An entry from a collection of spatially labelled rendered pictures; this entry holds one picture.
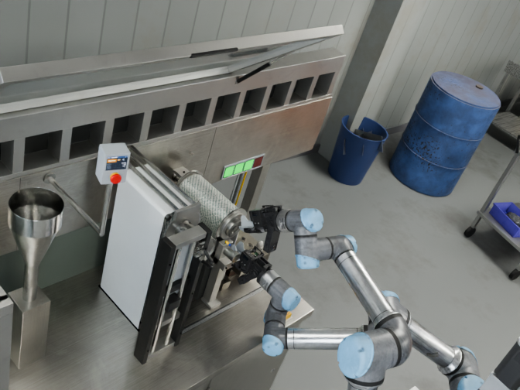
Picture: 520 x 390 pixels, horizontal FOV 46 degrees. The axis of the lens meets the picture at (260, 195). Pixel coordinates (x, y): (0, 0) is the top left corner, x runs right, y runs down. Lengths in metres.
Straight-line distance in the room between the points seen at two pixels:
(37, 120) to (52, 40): 1.52
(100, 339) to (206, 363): 0.37
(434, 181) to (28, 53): 3.45
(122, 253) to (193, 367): 0.46
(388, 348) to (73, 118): 1.14
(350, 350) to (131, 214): 0.82
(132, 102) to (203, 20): 1.83
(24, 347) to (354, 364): 1.00
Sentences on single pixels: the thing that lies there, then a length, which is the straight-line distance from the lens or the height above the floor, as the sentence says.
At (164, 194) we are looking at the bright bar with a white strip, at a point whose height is 1.44.
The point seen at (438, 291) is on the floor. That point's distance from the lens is 4.52.
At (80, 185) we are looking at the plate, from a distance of 2.11.
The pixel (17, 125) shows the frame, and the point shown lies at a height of 1.62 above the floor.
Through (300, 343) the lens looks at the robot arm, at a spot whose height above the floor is 1.06.
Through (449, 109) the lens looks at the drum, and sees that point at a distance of 5.13.
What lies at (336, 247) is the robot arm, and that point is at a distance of 2.02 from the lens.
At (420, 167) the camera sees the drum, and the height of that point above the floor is 0.23.
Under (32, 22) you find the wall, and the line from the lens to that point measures 3.28.
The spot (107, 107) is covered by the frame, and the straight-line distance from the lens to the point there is 1.99.
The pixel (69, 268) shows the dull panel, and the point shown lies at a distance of 2.37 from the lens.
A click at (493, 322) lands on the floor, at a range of 4.56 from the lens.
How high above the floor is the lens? 2.63
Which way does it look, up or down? 35 degrees down
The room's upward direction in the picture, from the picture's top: 19 degrees clockwise
